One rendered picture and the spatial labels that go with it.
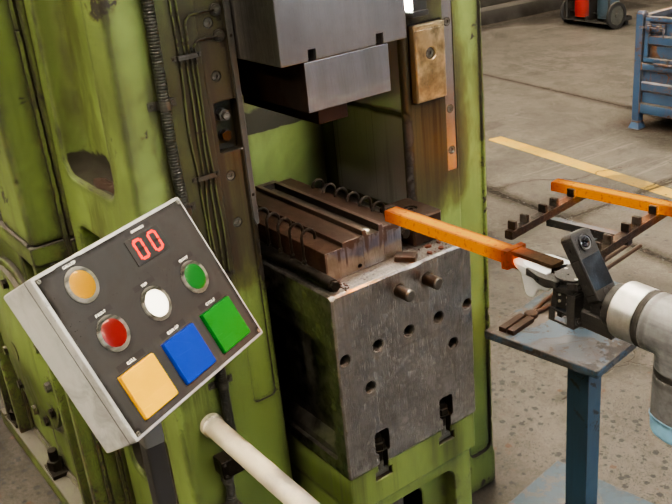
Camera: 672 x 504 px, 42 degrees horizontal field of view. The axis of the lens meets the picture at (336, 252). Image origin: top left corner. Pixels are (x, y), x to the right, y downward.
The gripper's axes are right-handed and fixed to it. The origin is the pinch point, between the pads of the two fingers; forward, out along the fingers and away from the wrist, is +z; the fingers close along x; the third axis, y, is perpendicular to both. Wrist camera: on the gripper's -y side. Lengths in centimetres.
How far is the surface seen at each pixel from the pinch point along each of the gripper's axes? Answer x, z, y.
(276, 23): -18, 42, -38
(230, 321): -43, 26, 6
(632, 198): 61, 23, 13
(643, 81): 357, 230, 76
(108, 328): -65, 22, -3
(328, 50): -7, 42, -31
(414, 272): 5.7, 35.5, 17.0
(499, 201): 212, 210, 107
